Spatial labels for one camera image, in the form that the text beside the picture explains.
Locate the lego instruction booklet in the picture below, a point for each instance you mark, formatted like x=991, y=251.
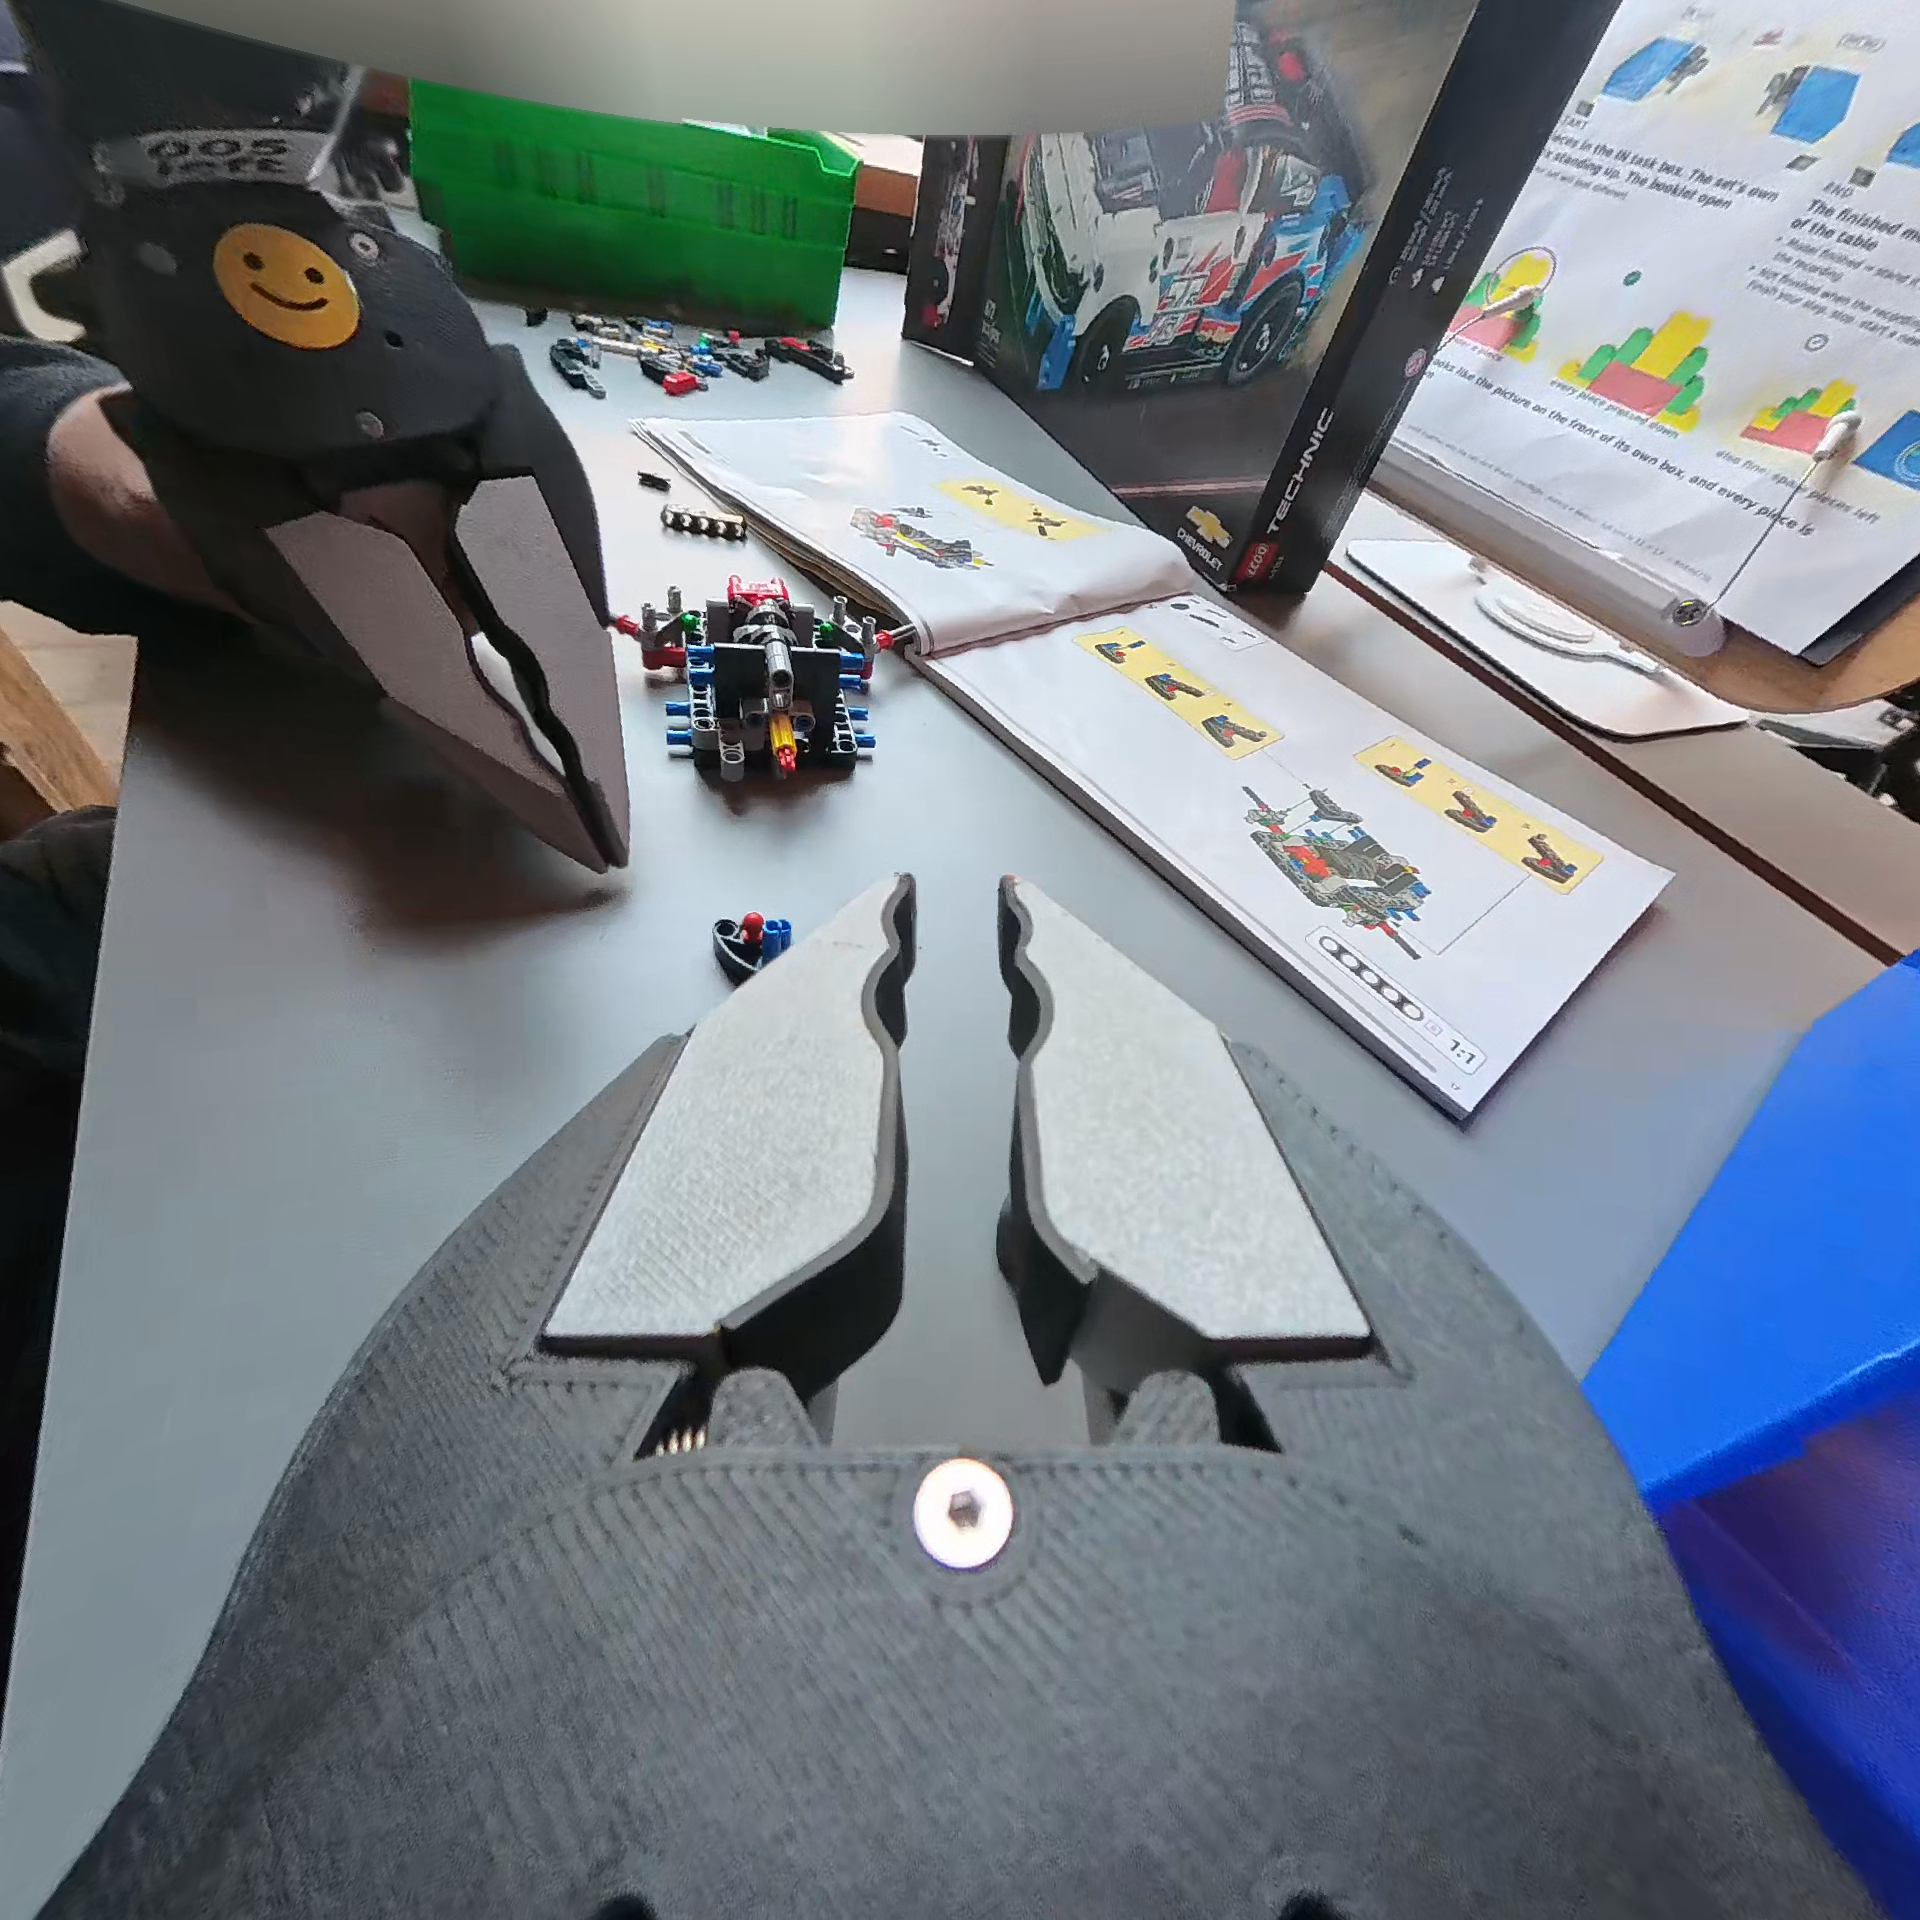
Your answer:
x=1201, y=781

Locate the person's left forearm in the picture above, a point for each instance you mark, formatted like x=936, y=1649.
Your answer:
x=30, y=481

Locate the green plastic storage bin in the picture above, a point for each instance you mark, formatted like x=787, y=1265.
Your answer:
x=630, y=211

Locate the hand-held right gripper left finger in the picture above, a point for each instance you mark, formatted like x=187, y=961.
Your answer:
x=751, y=1184

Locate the lego chassis assembly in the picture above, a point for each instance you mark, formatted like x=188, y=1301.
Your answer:
x=765, y=675

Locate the blue plastic storage bin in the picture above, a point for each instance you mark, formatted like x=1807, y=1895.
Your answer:
x=1785, y=1275

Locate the wooden frame with bolts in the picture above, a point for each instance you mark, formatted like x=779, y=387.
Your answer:
x=53, y=720

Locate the person's left hand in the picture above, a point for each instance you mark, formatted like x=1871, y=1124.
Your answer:
x=128, y=510

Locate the white document stand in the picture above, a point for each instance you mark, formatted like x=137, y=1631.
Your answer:
x=1545, y=631

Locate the lego set box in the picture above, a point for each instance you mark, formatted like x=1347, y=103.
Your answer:
x=1350, y=375

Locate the black lego beam with holes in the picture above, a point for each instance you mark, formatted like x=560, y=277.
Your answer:
x=703, y=525

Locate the pile of loose lego pieces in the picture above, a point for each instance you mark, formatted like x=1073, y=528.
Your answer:
x=690, y=353

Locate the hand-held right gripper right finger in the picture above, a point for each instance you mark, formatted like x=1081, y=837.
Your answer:
x=1170, y=1184

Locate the black lego connector blue pins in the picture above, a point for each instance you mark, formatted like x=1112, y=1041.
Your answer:
x=732, y=961

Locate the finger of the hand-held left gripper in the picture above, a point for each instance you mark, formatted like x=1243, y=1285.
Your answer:
x=555, y=631
x=404, y=631

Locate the printed instruction sheet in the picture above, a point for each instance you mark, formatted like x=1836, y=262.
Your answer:
x=1680, y=224

